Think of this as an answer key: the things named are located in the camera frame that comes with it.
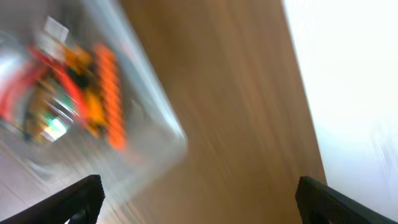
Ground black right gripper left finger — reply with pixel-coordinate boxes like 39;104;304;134
1;174;105;224

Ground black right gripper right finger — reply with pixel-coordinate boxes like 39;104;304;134
295;176;397;224

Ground socket bit rail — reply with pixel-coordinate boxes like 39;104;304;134
95;44;126;151

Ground red handled pliers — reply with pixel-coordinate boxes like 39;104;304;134
0;45;91;128

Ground orange black pliers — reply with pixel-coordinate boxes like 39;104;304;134
22;47;105;143

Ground clear screwdriver set case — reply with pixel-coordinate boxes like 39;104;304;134
1;16;78;144

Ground clear plastic container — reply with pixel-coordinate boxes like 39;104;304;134
1;0;187;220

